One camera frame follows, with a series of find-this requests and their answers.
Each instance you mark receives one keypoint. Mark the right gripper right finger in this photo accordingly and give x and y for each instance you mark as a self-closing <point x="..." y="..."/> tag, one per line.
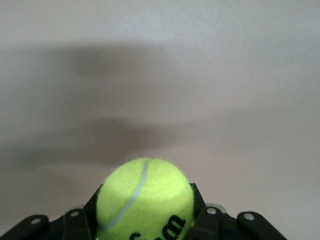
<point x="207" y="225"/>

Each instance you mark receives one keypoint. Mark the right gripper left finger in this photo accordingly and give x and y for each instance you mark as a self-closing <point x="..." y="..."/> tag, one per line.
<point x="80" y="225"/>

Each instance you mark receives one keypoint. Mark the tennis ball Wilson print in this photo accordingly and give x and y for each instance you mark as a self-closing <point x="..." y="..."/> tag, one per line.
<point x="150" y="190"/>

